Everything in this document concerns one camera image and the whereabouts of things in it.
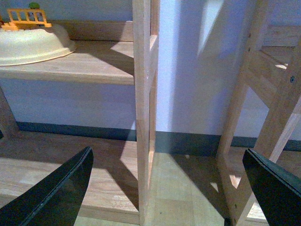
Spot wooden shelf unit right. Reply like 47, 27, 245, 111
216, 0, 301, 226

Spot orange toy fence piece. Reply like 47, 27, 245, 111
1, 8, 52, 31

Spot wooden shelf unit left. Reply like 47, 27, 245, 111
0, 0, 159, 225

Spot small green toy tree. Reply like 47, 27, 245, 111
28, 2, 40, 9

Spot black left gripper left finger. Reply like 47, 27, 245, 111
0, 147, 94, 226

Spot cream upturned plastic bowl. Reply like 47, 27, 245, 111
0, 24, 76, 66

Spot wooden shelf unit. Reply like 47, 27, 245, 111
216, 0, 301, 226
0, 0, 159, 225

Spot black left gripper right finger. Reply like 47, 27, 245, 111
243, 149, 301, 226

